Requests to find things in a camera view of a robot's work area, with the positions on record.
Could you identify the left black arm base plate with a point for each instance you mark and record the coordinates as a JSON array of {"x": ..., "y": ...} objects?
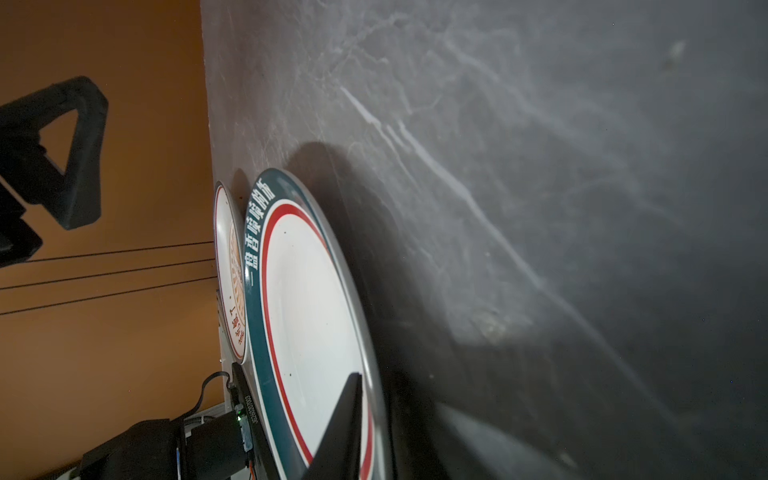
[{"x": 166, "y": 449}]

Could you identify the white plate dark green rim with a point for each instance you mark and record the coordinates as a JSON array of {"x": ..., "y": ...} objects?
[{"x": 307, "y": 330}]

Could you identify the left green circuit board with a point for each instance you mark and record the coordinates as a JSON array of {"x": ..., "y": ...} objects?
[{"x": 246, "y": 413}]

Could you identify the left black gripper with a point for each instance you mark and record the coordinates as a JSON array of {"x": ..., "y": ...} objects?
[{"x": 67, "y": 185}]

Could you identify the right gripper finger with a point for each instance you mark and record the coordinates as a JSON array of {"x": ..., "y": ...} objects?
[{"x": 338, "y": 455}]

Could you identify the white orange sunburst plate left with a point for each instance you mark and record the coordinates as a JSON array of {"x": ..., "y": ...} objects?
[{"x": 229, "y": 256}]

